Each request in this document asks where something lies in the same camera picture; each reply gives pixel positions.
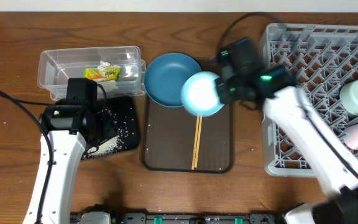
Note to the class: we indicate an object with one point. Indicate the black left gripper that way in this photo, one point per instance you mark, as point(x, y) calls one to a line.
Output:
point(108, 127)

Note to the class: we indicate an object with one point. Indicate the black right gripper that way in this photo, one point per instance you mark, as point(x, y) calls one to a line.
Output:
point(224, 96)

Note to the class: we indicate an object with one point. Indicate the white rice pile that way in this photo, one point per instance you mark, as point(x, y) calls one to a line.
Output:
point(107, 144)

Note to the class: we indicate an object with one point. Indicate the light blue bowl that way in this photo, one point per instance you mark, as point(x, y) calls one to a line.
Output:
point(199, 96)

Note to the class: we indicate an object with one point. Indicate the wooden chopstick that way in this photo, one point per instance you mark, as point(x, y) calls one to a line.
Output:
point(194, 147)
point(197, 141)

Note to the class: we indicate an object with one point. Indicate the yellow snack wrapper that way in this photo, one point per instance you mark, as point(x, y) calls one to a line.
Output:
point(103, 73)

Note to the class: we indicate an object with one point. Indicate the dark blue plate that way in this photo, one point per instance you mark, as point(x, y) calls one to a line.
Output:
point(166, 75)

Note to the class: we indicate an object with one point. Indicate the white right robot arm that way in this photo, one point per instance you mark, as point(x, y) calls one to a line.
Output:
point(335, 168)

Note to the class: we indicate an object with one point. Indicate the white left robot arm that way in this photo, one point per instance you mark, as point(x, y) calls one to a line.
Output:
point(68, 132)

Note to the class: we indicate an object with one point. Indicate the black waste tray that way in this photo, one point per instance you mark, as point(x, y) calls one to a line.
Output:
point(126, 118)

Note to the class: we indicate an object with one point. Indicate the clear plastic waste bin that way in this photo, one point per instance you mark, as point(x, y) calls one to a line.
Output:
point(57, 66)

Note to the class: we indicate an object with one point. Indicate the brown serving tray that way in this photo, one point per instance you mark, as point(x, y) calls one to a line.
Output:
point(169, 135)

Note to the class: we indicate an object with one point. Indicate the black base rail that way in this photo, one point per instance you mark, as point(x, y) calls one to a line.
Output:
point(143, 218)

